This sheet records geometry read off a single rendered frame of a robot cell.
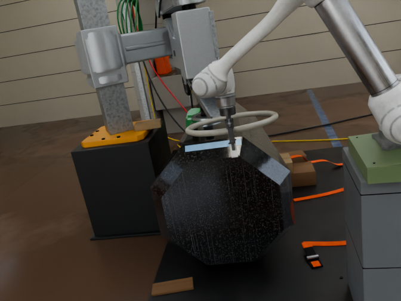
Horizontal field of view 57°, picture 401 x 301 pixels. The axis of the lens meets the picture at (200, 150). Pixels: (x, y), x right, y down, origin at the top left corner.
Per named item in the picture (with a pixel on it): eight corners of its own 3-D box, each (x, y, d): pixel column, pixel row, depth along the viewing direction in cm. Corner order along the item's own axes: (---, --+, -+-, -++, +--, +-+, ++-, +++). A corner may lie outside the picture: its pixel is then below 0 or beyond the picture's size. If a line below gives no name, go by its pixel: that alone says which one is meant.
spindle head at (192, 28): (178, 79, 274) (167, 15, 260) (207, 73, 278) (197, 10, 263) (187, 84, 240) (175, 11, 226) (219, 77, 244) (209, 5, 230)
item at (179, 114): (161, 137, 556) (149, 79, 529) (180, 114, 676) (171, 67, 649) (201, 132, 542) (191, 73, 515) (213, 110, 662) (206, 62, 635)
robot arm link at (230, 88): (219, 94, 177) (206, 98, 165) (213, 60, 173) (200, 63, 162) (240, 91, 171) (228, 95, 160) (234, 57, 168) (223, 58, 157)
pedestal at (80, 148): (90, 240, 295) (64, 153, 272) (116, 202, 357) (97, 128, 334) (170, 233, 285) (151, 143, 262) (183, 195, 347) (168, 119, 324)
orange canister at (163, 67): (154, 78, 556) (150, 55, 545) (163, 73, 602) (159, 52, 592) (168, 76, 551) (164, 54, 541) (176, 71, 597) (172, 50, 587)
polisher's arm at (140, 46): (88, 75, 260) (79, 38, 252) (78, 74, 289) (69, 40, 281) (182, 56, 291) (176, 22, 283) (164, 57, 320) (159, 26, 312)
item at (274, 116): (179, 129, 216) (179, 124, 215) (259, 112, 223) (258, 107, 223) (194, 143, 169) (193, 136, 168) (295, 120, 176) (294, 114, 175)
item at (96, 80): (78, 91, 271) (62, 33, 259) (96, 83, 304) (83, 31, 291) (123, 84, 266) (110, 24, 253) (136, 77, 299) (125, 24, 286)
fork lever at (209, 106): (181, 82, 273) (181, 76, 271) (206, 77, 276) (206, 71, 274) (205, 125, 216) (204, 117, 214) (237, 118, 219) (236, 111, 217)
